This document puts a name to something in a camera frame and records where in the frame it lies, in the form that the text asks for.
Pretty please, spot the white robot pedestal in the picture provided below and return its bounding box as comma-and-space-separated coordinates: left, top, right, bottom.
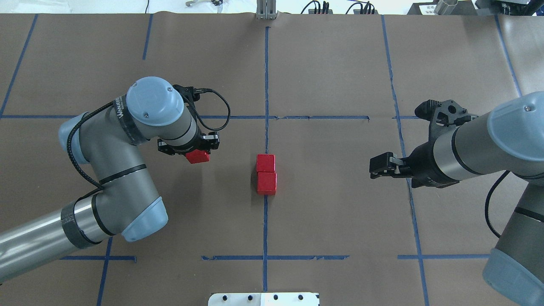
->
208, 292, 320, 306

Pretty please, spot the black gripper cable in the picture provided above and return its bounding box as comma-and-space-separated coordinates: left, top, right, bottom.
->
183, 87, 231, 131

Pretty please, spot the long blue tape line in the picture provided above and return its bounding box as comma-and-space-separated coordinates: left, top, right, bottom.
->
263, 26, 271, 292

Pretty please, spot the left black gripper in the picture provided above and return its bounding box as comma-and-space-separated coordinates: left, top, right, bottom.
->
157, 85, 220, 156

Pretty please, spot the crossing blue tape line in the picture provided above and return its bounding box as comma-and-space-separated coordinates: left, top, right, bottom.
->
0, 114, 421, 121

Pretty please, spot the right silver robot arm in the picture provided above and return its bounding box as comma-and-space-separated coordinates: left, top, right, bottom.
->
369, 91, 544, 306

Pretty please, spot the red cube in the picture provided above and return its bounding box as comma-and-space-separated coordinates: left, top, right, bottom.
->
257, 172, 277, 195
256, 154, 276, 173
184, 150, 210, 164

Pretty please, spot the aluminium frame post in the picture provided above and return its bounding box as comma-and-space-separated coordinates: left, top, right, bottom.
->
256, 0, 278, 20

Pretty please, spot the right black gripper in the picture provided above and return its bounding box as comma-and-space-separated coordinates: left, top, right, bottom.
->
369, 99, 479, 188

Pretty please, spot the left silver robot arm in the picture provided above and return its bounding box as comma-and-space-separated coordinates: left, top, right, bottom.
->
0, 76, 220, 282

